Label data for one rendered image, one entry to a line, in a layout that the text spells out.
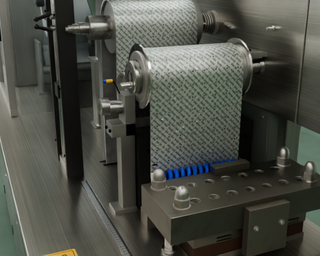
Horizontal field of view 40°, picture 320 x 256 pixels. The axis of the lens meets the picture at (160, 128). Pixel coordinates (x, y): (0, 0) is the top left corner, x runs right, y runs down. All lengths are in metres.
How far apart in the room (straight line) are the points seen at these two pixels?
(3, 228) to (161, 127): 2.07
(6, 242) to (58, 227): 1.72
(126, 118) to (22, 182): 0.44
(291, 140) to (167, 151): 0.50
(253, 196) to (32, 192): 0.63
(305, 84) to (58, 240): 0.66
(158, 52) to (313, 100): 0.35
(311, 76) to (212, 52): 0.23
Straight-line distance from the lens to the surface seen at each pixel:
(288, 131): 1.39
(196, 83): 1.01
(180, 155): 1.05
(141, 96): 1.00
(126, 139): 1.07
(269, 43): 1.14
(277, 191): 1.00
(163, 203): 0.92
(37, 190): 1.30
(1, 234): 2.90
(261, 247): 0.99
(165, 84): 0.98
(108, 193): 1.24
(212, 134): 1.07
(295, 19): 1.06
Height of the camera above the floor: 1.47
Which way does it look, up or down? 19 degrees down
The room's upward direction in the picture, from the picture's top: straight up
